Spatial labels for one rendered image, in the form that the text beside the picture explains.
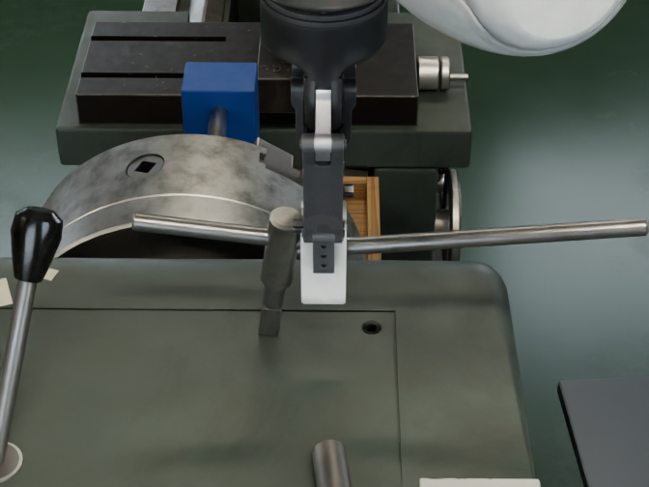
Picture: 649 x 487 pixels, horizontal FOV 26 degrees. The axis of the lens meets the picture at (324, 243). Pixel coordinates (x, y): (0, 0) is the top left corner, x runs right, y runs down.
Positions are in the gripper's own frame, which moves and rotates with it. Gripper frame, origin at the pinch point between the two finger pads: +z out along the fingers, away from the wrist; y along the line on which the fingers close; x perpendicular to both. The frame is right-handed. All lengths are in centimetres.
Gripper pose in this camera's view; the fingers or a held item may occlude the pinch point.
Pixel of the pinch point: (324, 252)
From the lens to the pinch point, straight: 94.1
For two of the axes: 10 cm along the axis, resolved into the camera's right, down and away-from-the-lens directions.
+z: 0.0, 7.8, 6.3
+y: 0.1, -6.3, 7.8
